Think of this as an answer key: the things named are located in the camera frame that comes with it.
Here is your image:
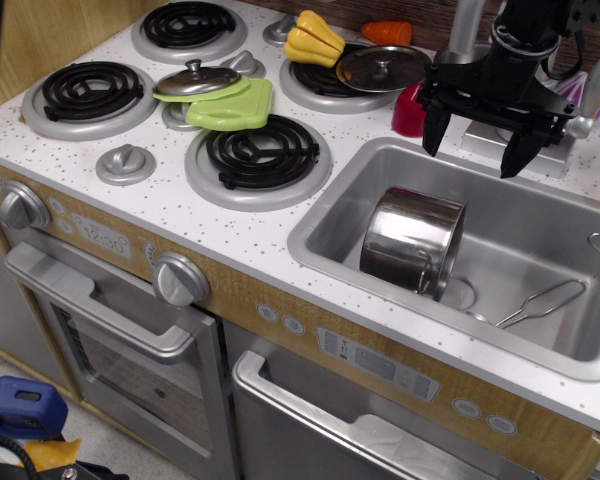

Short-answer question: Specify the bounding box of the yellow tape piece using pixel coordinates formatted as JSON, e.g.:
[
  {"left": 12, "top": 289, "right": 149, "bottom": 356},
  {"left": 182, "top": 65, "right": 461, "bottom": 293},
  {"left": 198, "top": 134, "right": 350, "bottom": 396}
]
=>
[{"left": 24, "top": 438, "right": 83, "bottom": 472}]

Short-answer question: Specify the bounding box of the steel pot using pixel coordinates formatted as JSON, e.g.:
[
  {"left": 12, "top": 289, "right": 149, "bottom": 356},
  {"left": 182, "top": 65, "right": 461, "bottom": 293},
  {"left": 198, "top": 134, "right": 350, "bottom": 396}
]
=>
[{"left": 359, "top": 187, "right": 467, "bottom": 301}]

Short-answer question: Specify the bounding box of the wire utensil in sink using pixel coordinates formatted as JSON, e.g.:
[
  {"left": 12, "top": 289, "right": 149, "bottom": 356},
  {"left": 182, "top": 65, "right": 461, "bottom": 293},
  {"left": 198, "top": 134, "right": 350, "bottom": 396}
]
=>
[{"left": 466, "top": 279, "right": 587, "bottom": 329}]

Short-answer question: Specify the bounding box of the grey front stove knob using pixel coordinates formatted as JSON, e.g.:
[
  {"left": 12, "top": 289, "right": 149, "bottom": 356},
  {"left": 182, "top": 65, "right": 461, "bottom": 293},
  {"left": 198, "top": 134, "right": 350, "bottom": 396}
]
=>
[{"left": 95, "top": 144, "right": 156, "bottom": 186}]

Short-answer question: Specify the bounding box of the oven door with handle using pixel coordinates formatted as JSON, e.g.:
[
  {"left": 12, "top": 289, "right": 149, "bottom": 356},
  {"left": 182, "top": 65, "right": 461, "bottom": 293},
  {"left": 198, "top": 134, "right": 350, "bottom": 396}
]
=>
[{"left": 5, "top": 228, "right": 239, "bottom": 479}]

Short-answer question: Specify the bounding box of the orange toy carrot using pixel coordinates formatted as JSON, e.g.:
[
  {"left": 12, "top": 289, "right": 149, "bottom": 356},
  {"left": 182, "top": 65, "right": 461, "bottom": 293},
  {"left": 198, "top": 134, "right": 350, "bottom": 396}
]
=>
[{"left": 360, "top": 21, "right": 413, "bottom": 46}]

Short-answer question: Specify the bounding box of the back left black burner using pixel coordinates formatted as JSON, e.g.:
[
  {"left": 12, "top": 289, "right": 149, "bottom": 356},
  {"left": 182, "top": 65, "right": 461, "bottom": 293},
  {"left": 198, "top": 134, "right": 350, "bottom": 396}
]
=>
[{"left": 131, "top": 1, "right": 247, "bottom": 65}]

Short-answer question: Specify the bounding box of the front left black burner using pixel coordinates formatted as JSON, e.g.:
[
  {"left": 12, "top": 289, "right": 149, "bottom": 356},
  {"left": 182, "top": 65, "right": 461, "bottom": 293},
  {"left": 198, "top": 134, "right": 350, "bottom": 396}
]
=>
[{"left": 21, "top": 61, "right": 157, "bottom": 141}]

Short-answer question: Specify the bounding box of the oven dial knob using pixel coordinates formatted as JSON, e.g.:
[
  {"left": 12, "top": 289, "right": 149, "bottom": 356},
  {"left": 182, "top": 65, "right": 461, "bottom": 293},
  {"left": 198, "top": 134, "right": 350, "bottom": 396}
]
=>
[
  {"left": 0, "top": 180, "right": 51, "bottom": 231},
  {"left": 152, "top": 252, "right": 211, "bottom": 307}
]

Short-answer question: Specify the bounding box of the grey knob under board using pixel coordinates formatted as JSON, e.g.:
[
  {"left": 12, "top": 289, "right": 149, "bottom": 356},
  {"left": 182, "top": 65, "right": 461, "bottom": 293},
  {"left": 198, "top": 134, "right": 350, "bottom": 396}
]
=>
[{"left": 161, "top": 102, "right": 201, "bottom": 132}]

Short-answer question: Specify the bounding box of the grey sink basin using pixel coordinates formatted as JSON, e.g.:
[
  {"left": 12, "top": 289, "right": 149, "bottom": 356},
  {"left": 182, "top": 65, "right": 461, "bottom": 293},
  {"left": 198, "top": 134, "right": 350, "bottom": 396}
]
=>
[{"left": 288, "top": 138, "right": 600, "bottom": 381}]

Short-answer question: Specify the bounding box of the front right black burner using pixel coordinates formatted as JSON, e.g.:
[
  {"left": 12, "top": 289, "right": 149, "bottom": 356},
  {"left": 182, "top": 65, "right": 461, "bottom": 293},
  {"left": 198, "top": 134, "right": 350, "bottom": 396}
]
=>
[{"left": 184, "top": 115, "right": 332, "bottom": 212}]

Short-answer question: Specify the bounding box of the dishwasher door with handle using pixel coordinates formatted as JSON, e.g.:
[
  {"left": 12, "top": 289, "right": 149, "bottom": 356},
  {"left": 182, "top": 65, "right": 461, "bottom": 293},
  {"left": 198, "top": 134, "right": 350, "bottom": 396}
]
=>
[{"left": 225, "top": 323, "right": 536, "bottom": 479}]

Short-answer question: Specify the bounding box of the grey back stove knob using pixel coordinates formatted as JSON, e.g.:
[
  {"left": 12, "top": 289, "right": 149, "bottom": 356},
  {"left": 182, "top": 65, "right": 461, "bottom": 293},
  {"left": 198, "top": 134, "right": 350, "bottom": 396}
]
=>
[{"left": 262, "top": 14, "right": 296, "bottom": 47}]

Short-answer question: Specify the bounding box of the black burner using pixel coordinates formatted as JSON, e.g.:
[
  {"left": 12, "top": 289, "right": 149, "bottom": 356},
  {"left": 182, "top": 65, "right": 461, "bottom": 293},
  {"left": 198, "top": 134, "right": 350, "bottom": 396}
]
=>
[
  {"left": 21, "top": 61, "right": 157, "bottom": 141},
  {"left": 131, "top": 1, "right": 247, "bottom": 65},
  {"left": 184, "top": 115, "right": 332, "bottom": 212},
  {"left": 279, "top": 59, "right": 398, "bottom": 115}
]

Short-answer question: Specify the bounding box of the grey middle stove knob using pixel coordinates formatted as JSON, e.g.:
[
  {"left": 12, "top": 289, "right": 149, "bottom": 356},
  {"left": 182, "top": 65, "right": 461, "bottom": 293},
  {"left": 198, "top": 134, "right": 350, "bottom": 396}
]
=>
[{"left": 220, "top": 50, "right": 266, "bottom": 79}]

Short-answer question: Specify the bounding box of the blue clamp tool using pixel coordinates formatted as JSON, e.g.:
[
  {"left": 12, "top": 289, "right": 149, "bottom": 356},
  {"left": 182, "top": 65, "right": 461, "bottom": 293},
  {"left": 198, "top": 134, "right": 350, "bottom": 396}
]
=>
[{"left": 0, "top": 376, "right": 68, "bottom": 440}]

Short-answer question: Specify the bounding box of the silver toy faucet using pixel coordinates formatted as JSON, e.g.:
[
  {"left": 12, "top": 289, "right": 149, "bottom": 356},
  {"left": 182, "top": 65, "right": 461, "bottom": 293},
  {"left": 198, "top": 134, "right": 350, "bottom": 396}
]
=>
[{"left": 435, "top": 0, "right": 600, "bottom": 180}]

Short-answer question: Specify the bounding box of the left oven dial knob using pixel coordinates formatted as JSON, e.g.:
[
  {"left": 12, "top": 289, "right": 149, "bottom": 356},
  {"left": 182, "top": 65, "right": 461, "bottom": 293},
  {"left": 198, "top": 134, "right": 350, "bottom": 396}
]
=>
[{"left": 0, "top": 180, "right": 51, "bottom": 231}]

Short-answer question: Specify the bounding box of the back right black burner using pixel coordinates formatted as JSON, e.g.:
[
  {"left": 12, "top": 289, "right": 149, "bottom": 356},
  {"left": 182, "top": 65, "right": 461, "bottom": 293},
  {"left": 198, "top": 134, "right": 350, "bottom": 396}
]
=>
[{"left": 279, "top": 59, "right": 398, "bottom": 115}]

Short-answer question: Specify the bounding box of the grey stove knob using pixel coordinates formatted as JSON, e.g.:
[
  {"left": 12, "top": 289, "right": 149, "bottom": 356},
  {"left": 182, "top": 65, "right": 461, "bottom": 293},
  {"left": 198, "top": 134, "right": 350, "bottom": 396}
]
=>
[
  {"left": 95, "top": 144, "right": 156, "bottom": 186},
  {"left": 220, "top": 50, "right": 266, "bottom": 79},
  {"left": 262, "top": 14, "right": 296, "bottom": 47}
]

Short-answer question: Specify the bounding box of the green plastic cutting board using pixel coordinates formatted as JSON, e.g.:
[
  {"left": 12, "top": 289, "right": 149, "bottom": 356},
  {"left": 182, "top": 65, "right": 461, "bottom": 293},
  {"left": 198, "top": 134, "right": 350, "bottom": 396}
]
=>
[{"left": 185, "top": 79, "right": 273, "bottom": 132}]

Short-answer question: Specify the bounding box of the purple toy vegetable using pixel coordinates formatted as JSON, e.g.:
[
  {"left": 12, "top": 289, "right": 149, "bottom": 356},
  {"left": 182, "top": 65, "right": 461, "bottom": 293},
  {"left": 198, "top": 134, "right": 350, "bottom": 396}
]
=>
[{"left": 555, "top": 71, "right": 588, "bottom": 107}]

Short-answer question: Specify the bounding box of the red toy cup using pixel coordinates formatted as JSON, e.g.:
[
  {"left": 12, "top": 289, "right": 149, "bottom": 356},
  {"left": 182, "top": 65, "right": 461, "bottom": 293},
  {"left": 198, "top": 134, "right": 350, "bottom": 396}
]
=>
[{"left": 391, "top": 82, "right": 426, "bottom": 138}]

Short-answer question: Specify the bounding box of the right oven dial knob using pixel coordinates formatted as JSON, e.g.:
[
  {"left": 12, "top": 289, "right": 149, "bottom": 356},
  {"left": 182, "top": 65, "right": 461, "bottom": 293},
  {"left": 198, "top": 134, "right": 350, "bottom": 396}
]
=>
[{"left": 152, "top": 252, "right": 211, "bottom": 307}]

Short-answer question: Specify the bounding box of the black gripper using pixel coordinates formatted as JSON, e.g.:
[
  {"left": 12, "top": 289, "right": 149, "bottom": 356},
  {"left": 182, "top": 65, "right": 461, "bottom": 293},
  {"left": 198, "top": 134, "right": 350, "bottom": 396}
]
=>
[{"left": 418, "top": 36, "right": 579, "bottom": 179}]

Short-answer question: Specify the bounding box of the flat steel pot lid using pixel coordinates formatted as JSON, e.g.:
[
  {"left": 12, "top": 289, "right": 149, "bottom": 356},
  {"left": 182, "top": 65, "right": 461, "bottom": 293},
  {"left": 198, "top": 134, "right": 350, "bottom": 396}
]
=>
[{"left": 336, "top": 45, "right": 431, "bottom": 93}]

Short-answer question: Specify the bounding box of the domed steel pot lid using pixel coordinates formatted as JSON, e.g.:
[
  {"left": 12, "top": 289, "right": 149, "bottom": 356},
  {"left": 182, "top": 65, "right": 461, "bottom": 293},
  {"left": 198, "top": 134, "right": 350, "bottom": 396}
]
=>
[{"left": 154, "top": 59, "right": 242, "bottom": 96}]

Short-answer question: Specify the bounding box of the yellow toy bell pepper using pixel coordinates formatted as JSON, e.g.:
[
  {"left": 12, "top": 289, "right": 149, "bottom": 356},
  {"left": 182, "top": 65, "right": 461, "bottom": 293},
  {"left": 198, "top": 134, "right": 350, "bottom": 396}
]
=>
[{"left": 283, "top": 10, "right": 346, "bottom": 68}]

